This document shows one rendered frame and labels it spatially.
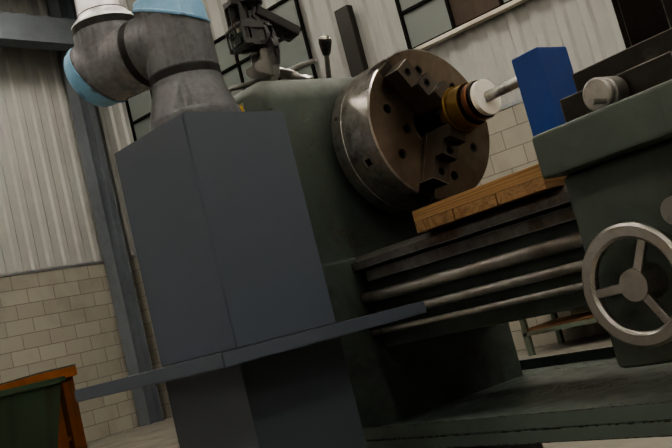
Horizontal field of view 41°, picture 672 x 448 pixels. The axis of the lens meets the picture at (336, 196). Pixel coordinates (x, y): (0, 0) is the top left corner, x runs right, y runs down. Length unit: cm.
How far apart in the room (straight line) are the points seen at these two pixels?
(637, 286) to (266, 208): 55
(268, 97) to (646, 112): 86
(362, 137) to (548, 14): 755
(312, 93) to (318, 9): 911
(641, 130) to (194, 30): 71
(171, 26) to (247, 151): 24
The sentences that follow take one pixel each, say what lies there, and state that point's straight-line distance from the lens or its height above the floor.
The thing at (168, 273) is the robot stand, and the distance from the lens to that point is 138.
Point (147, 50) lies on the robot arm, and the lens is 146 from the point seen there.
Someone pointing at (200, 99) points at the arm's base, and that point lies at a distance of 140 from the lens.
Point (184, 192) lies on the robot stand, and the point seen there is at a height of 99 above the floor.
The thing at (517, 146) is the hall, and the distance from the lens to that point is 919.
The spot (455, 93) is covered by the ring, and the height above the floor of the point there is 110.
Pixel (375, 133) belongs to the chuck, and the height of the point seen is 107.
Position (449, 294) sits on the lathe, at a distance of 157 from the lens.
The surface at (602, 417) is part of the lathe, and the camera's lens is 123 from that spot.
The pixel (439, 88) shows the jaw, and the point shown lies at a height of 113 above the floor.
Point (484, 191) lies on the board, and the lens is 144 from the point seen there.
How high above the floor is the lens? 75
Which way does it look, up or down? 8 degrees up
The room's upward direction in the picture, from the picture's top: 14 degrees counter-clockwise
